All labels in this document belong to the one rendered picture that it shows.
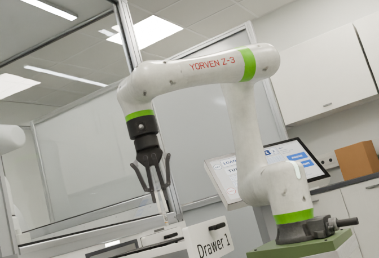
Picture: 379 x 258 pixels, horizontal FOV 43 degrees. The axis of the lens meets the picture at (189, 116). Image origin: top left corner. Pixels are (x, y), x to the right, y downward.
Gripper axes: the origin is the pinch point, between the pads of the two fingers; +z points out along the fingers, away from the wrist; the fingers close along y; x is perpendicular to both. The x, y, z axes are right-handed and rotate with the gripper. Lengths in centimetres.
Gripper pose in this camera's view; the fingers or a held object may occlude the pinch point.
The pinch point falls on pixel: (161, 201)
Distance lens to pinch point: 147.2
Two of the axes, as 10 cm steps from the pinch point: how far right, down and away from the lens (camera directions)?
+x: 0.3, 2.0, 9.8
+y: 9.7, -2.6, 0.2
